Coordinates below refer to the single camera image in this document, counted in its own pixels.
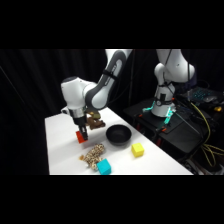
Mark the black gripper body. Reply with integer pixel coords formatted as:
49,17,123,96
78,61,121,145
75,116,89,132

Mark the red cube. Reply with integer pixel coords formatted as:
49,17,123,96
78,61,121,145
75,130,89,145

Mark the black bowl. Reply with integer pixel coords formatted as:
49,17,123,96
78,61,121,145
105,124,133,147

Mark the cyan cube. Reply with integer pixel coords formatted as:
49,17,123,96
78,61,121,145
96,158,112,176

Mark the yellow cube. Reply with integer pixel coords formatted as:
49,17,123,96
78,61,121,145
130,142,145,158

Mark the brown teddy plush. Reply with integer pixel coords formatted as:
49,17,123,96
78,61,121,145
85,114,107,131

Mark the leopard spotted plush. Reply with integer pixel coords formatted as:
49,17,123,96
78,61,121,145
79,143,106,171

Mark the black robot stand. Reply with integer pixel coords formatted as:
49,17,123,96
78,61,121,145
123,97,206,161

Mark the backlit keyboard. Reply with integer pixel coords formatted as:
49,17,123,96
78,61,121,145
188,87,219,102

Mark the yellow cable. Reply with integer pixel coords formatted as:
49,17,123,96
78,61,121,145
188,99,224,168

